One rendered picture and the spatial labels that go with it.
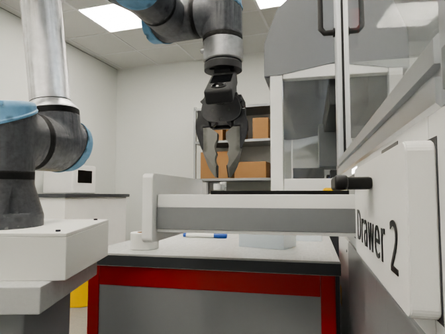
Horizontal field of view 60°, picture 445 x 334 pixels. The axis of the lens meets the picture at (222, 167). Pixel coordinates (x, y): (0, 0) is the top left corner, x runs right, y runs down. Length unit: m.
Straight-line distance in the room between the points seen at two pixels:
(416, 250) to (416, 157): 0.06
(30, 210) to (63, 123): 0.21
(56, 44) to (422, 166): 0.81
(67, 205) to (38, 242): 3.47
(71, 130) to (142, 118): 5.03
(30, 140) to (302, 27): 1.17
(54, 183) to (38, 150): 3.76
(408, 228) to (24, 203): 0.64
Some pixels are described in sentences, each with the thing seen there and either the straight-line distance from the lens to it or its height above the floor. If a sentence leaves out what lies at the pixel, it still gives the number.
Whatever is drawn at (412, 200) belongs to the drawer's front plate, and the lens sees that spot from 0.26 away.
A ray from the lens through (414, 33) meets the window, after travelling 0.40.
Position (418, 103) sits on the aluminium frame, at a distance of 0.30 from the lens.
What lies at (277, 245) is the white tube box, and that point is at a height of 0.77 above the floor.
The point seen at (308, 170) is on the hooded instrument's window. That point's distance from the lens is 1.54.
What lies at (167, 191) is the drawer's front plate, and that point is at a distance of 0.68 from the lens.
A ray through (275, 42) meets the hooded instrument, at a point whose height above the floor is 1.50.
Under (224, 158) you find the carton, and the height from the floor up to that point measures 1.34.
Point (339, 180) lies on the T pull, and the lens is 0.37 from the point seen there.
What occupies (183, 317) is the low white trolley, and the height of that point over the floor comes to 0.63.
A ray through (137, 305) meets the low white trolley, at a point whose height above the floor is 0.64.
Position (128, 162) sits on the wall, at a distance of 5.92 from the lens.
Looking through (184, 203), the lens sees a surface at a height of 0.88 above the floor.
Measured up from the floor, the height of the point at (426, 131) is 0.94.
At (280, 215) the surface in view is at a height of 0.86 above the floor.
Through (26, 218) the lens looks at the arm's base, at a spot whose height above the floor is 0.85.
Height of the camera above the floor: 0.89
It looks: 4 degrees up
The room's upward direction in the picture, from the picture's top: straight up
